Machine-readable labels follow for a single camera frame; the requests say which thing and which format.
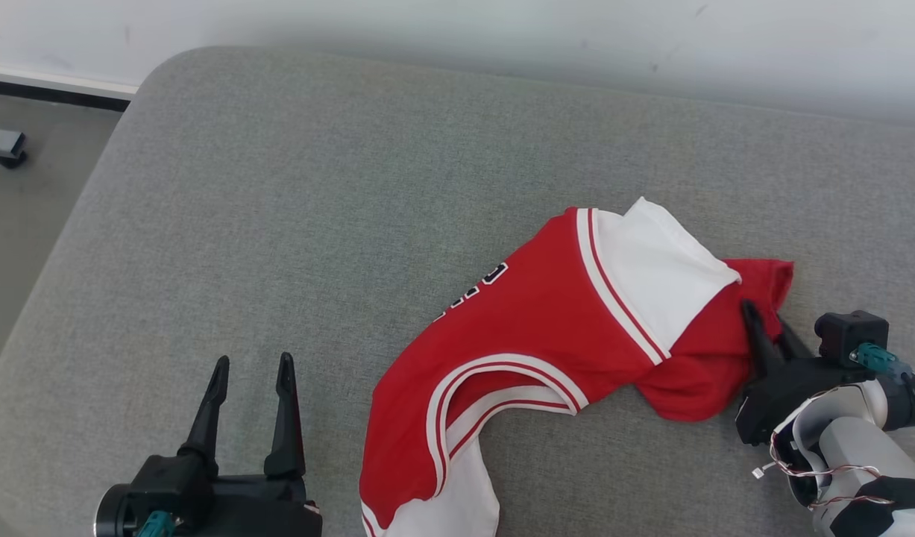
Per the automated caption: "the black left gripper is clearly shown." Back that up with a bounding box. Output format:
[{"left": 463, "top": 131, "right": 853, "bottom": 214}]
[{"left": 175, "top": 352, "right": 324, "bottom": 537}]

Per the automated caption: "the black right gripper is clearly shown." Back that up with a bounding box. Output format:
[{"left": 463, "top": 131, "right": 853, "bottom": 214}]
[{"left": 735, "top": 298, "right": 868, "bottom": 447}]

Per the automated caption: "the red white basketball jersey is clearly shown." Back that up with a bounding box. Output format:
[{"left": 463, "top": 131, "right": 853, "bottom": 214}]
[{"left": 359, "top": 196, "right": 795, "bottom": 537}]

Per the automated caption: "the grey fabric sofa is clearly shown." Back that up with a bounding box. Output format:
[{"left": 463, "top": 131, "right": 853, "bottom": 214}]
[{"left": 0, "top": 46, "right": 915, "bottom": 537}]

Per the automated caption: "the grey metal furniture foot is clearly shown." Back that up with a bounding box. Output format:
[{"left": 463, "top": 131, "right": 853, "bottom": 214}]
[{"left": 0, "top": 126, "right": 28, "bottom": 169}]

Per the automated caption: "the white skirting board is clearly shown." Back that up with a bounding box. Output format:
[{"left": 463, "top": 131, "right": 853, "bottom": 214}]
[{"left": 0, "top": 63, "right": 139, "bottom": 113}]

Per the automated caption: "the teal plug right camera cable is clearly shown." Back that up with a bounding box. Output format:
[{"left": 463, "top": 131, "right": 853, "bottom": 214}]
[{"left": 851, "top": 343, "right": 915, "bottom": 446}]

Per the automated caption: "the teal plug camera cable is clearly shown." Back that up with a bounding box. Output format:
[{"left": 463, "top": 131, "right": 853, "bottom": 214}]
[
  {"left": 851, "top": 343, "right": 915, "bottom": 446},
  {"left": 136, "top": 511, "right": 177, "bottom": 537}
]

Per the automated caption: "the thin red white wire bundle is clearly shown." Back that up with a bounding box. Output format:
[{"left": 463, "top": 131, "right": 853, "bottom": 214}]
[{"left": 753, "top": 392, "right": 896, "bottom": 509}]

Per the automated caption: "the teal plug left camera cable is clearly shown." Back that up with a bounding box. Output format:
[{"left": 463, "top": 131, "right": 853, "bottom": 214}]
[{"left": 136, "top": 511, "right": 177, "bottom": 537}]

